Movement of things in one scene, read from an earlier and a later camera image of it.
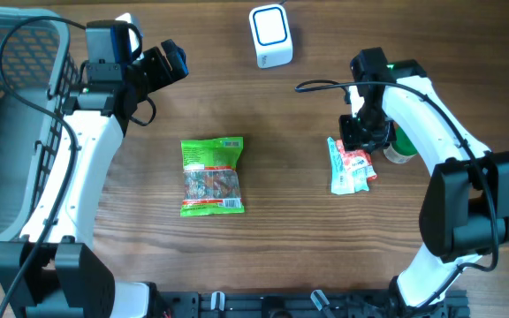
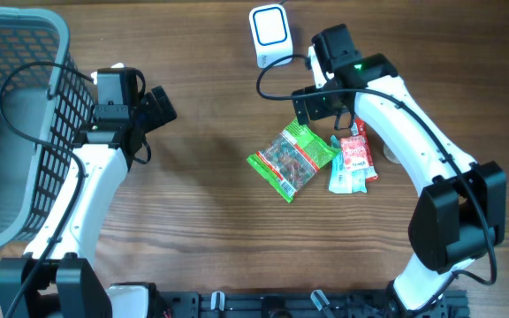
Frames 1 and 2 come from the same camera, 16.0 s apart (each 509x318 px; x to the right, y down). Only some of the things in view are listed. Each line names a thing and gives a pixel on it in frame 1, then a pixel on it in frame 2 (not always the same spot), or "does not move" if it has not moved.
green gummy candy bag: (211, 182) → (290, 160)
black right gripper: (352, 141) → (315, 110)
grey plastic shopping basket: (12, 140) does not move
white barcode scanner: (272, 36) does not move
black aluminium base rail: (301, 304) does not move
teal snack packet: (344, 181) does not move
